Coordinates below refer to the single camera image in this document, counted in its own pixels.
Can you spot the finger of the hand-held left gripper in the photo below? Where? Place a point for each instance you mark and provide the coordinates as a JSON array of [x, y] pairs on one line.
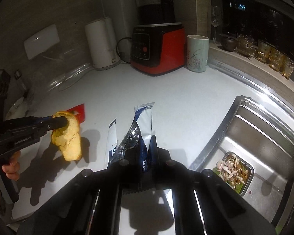
[[38, 120], [56, 123]]

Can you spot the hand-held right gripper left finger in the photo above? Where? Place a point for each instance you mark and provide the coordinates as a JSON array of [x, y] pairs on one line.
[[129, 161]]

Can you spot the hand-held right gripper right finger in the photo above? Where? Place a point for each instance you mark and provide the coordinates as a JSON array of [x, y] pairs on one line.
[[159, 159]]

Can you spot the yellow orange peel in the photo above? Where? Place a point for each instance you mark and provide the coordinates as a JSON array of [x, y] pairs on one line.
[[68, 139]]

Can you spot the blue white torn wrapper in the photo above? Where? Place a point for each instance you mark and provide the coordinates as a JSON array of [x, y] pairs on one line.
[[139, 127]]

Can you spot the person's left hand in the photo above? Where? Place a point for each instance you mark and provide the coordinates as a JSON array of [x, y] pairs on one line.
[[11, 169]]

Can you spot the red foil packet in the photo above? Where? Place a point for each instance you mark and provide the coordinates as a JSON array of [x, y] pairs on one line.
[[78, 113]]

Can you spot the white plate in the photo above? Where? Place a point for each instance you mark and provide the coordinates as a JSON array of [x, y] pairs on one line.
[[17, 110]]

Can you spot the small metal clasp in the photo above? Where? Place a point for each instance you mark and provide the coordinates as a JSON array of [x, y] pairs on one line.
[[17, 75]]

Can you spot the pile of food scraps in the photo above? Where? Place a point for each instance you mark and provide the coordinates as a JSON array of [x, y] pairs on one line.
[[231, 170]]

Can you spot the white electric kettle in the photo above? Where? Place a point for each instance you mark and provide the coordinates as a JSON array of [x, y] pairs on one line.
[[101, 44]]

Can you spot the metal tray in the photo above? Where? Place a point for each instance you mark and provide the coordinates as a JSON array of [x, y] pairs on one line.
[[248, 176]]

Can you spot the stainless steel sink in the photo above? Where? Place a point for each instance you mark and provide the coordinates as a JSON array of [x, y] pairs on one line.
[[267, 146]]

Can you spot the pale green ceramic cup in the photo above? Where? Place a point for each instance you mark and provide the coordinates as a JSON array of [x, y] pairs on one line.
[[198, 53]]

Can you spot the red black blender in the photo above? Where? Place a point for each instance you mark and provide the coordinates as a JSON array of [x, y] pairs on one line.
[[159, 46]]

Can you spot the dark clay teapot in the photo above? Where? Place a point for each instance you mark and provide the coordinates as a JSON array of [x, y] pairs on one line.
[[229, 43]]

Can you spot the amber glass teapot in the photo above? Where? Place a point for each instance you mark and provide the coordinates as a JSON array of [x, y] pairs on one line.
[[245, 47]]

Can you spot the amber drinking glass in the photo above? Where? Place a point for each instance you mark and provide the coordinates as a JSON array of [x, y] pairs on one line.
[[288, 67], [276, 60], [263, 51]]

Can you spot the clear wine glass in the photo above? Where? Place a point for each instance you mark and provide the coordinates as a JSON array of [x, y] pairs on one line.
[[216, 17]]

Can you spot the white wall socket cover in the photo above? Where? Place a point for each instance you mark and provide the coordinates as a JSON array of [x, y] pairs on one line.
[[41, 41]]

